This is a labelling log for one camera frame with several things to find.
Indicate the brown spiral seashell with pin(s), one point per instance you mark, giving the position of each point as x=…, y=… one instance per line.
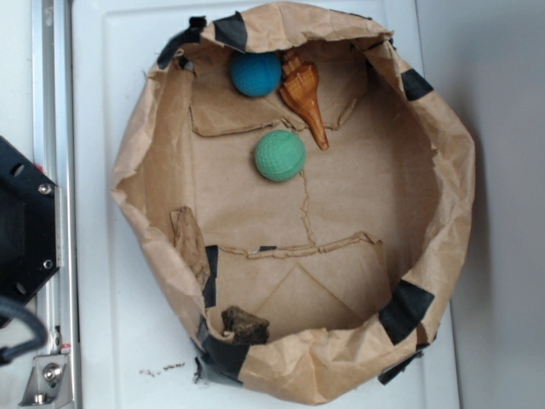
x=299, y=91

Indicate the aluminium frame rail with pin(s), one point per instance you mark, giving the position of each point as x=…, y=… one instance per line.
x=53, y=149

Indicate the brown paper bag enclosure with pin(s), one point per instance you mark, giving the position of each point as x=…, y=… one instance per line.
x=352, y=261

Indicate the blue dimpled ball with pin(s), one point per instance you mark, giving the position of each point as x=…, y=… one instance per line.
x=256, y=75

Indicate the dark brown rock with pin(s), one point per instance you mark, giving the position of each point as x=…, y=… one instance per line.
x=244, y=328

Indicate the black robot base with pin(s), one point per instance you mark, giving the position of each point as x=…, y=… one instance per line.
x=28, y=226

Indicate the metal corner bracket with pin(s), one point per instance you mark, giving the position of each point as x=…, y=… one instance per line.
x=48, y=384

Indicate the green dimpled ball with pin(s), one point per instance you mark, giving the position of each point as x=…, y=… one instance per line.
x=280, y=155

